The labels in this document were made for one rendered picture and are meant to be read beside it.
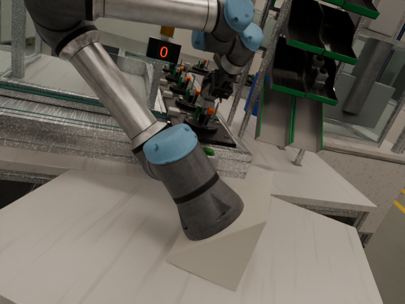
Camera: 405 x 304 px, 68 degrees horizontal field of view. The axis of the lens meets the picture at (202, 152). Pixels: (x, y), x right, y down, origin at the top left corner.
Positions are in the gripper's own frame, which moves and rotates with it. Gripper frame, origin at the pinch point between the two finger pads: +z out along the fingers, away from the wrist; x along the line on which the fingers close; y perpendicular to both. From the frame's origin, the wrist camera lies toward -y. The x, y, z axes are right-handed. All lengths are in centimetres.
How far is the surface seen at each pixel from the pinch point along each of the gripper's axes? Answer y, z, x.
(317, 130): 6.5, 0.1, 48.6
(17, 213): 52, -13, -50
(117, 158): 29.0, 5.6, -30.0
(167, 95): -16.6, 30.7, -9.9
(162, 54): -12.4, -1.0, -19.2
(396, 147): -26, 51, 164
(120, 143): 25.2, 1.2, -29.9
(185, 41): -744, 729, 174
